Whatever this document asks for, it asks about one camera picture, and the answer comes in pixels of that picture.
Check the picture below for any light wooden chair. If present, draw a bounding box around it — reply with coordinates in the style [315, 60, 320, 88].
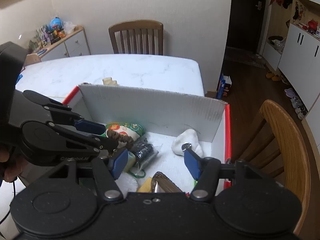
[231, 99, 311, 235]

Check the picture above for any red white cardboard box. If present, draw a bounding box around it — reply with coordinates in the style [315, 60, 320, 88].
[63, 85, 231, 192]

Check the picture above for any bag of black beads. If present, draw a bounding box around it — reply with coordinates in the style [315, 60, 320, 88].
[130, 138, 159, 171]

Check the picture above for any blue globe toy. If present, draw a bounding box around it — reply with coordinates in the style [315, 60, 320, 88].
[49, 17, 63, 31]

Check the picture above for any green white embroidered pouch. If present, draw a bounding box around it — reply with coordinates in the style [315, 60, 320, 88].
[104, 122, 145, 173]

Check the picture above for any white wall cabinet unit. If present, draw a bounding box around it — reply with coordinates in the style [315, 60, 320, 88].
[263, 0, 319, 146]

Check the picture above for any person's left hand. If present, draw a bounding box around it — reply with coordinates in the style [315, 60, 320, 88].
[1, 148, 28, 183]

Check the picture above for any dark wooden chair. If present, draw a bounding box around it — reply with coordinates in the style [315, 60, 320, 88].
[108, 20, 164, 56]

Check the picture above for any blue box on floor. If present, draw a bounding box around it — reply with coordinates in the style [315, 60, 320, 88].
[216, 74, 232, 100]

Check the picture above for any brown paper packet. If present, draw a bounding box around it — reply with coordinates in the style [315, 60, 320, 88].
[137, 171, 182, 193]

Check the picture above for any white drawer sideboard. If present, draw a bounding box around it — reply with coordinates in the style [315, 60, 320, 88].
[24, 25, 91, 66]

